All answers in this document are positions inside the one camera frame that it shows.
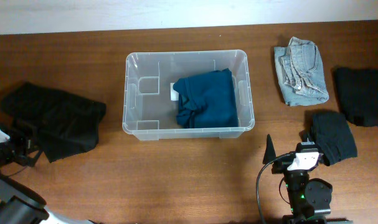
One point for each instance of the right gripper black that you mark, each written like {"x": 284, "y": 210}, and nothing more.
{"x": 269, "y": 154}

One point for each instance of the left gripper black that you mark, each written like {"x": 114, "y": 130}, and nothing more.
{"x": 23, "y": 142}

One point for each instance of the black garment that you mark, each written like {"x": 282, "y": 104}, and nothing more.
{"x": 357, "y": 91}
{"x": 66, "y": 124}

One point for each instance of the clear plastic storage bin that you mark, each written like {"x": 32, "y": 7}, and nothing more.
{"x": 148, "y": 112}

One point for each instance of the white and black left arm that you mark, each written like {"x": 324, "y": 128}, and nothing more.
{"x": 21, "y": 205}

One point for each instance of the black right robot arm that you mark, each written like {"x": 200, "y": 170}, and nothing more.
{"x": 309, "y": 199}

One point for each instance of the dark green folded garment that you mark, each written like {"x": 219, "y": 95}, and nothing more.
{"x": 330, "y": 131}

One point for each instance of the folded teal blue shirt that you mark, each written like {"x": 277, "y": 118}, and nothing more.
{"x": 207, "y": 100}

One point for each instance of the folded light blue jeans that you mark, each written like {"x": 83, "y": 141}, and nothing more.
{"x": 300, "y": 73}

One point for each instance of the white label in bin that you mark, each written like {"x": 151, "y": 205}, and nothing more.
{"x": 174, "y": 95}

